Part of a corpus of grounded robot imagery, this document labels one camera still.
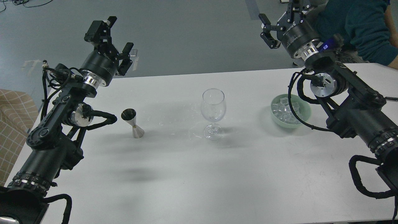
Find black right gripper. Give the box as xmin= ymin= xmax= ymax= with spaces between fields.
xmin=258 ymin=0 xmax=320 ymax=58

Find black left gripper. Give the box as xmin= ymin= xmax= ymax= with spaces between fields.
xmin=81 ymin=16 xmax=134 ymax=87

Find steel cocktail jigger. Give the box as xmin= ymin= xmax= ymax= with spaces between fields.
xmin=121 ymin=108 xmax=145 ymax=139

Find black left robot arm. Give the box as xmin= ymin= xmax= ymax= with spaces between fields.
xmin=1 ymin=16 xmax=134 ymax=224

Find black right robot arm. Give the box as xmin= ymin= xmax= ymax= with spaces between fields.
xmin=259 ymin=0 xmax=397 ymax=204

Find green bowl of ice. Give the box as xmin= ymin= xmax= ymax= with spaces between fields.
xmin=270 ymin=94 xmax=312 ymax=128

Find clear wine glass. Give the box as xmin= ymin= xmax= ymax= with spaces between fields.
xmin=201 ymin=88 xmax=226 ymax=141

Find person in teal sweater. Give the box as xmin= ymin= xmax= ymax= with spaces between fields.
xmin=314 ymin=0 xmax=398 ymax=69

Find black floor cables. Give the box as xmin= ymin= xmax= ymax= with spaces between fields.
xmin=0 ymin=0 xmax=55 ymax=13

